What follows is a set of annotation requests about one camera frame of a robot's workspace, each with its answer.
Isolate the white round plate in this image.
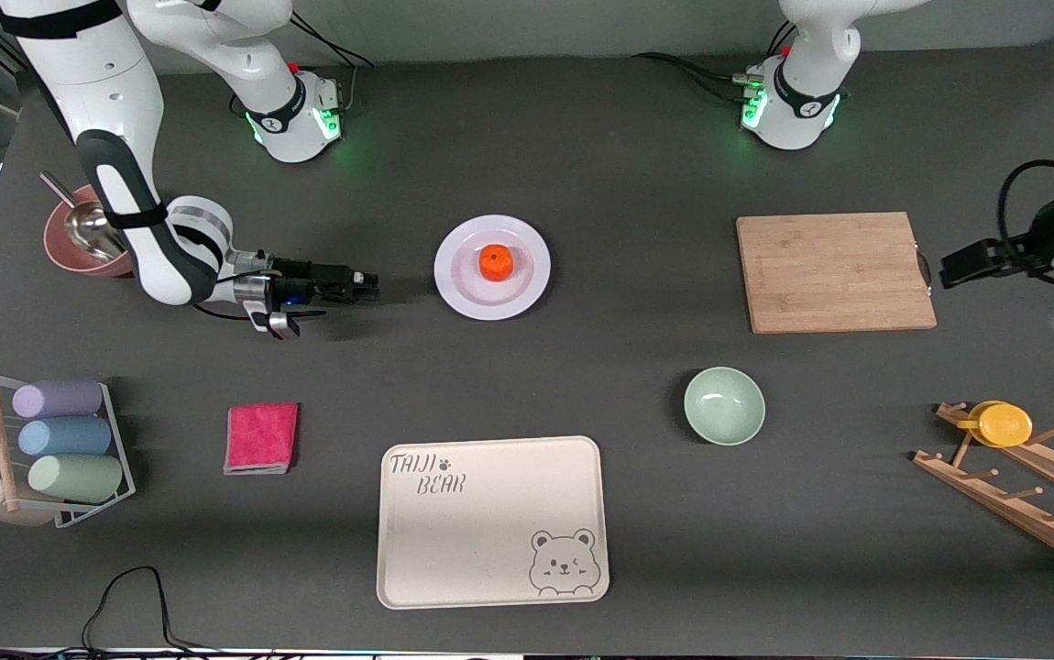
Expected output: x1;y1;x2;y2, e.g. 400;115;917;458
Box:
434;214;552;321

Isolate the orange fruit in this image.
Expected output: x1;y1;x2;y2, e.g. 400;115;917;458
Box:
478;244;516;281

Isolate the yellow mug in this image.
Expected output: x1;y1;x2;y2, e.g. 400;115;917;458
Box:
956;401;1034;448

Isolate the wooden cutting board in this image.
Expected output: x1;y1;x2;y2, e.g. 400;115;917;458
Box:
736;212;938;335

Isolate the pink folded cloth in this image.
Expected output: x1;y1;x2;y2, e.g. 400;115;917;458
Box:
224;402;300;476

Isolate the wooden peg drying rack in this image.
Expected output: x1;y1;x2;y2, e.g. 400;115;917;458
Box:
913;401;1054;578

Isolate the pink bowl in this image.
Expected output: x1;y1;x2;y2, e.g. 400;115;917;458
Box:
43;184;138;279

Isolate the purple cup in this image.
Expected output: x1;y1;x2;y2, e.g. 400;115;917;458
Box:
12;379;104;420

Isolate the cream tray with bear print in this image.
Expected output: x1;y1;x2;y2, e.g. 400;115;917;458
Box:
377;435;610;611

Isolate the blue cup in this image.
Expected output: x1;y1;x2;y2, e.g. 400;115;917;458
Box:
18;418;114;457

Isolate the pale green bowl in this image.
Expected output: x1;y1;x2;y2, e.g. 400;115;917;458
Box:
684;367;766;447

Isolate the green cup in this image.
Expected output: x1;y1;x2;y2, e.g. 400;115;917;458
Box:
27;455;125;503

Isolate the black cable loop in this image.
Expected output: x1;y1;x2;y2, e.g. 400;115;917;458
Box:
82;566;216;656

